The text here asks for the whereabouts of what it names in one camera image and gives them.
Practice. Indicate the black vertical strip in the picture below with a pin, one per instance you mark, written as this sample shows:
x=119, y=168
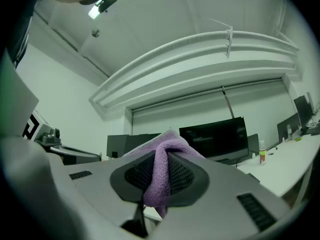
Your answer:
x=228, y=101

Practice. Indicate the thick white ceiling pipe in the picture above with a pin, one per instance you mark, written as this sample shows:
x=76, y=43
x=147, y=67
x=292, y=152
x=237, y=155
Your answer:
x=175, y=44

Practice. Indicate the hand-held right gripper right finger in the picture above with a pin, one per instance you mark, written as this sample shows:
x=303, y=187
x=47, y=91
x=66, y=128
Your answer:
x=220, y=184

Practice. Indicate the white pipe bracket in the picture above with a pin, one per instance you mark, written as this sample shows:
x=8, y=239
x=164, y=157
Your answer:
x=229, y=40

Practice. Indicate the white roller blind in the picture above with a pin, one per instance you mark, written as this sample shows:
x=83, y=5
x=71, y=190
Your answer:
x=187, y=109

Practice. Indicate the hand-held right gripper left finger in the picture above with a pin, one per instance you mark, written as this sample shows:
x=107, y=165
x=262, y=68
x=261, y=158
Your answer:
x=100, y=184

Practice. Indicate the thin white ceiling pipe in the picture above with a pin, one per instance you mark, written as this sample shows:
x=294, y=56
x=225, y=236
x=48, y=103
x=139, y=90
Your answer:
x=190, y=51

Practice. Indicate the dark far monitor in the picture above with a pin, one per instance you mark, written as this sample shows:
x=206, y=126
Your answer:
x=302, y=109

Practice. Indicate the wide black monitor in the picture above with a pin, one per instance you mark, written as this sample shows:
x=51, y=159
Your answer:
x=215, y=136

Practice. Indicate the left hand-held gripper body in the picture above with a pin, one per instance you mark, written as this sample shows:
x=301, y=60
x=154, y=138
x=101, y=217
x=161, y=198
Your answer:
x=46, y=131

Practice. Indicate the ceiling tube light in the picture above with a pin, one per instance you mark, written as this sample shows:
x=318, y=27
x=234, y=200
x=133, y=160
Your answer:
x=93, y=13

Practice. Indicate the green sticky note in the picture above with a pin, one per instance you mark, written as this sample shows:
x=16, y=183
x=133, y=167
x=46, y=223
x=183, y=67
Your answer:
x=298, y=139

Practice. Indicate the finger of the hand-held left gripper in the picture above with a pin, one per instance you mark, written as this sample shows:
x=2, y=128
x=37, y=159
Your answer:
x=75, y=154

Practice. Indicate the purple cloth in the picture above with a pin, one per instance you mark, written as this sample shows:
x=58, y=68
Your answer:
x=160, y=181

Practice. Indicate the small black monitor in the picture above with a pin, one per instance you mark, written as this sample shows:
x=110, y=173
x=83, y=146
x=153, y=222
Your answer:
x=140, y=141

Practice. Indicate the thin dark flat monitor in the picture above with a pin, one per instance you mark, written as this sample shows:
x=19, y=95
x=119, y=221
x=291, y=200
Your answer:
x=117, y=144

